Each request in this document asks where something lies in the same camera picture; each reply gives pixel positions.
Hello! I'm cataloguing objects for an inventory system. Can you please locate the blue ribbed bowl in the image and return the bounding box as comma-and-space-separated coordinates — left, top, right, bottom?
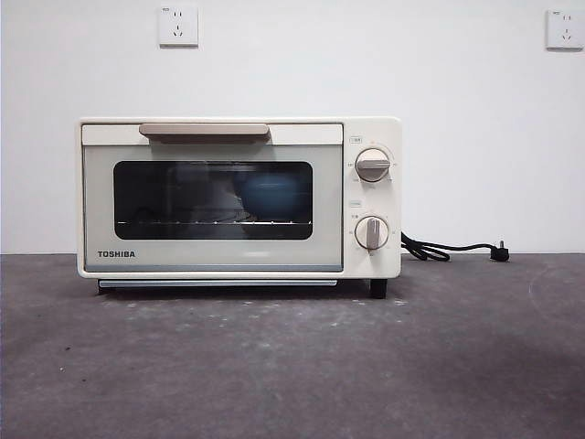
232, 172, 301, 220

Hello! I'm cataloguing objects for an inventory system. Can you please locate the oven door with glass window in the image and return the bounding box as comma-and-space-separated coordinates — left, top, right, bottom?
80, 122, 345, 273

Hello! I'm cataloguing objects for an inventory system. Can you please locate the cream oven timer knob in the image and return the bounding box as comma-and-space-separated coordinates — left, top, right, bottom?
355, 215, 390, 252

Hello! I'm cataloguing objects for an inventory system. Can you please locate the cream oven temperature knob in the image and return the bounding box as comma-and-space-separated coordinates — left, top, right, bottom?
355, 147, 392, 183

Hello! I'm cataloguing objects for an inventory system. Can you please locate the cream Toshiba toaster oven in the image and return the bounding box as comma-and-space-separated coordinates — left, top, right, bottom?
76, 116, 403, 300

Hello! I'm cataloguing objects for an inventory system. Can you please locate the metal wire oven rack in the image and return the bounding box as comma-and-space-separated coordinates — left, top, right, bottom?
116, 219, 314, 227

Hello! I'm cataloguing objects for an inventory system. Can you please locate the black power cable with plug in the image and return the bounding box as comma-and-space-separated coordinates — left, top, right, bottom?
399, 230, 511, 263

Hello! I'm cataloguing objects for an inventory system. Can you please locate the white wall socket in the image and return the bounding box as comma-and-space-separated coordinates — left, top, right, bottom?
545, 8, 585, 51
158, 5, 200, 48

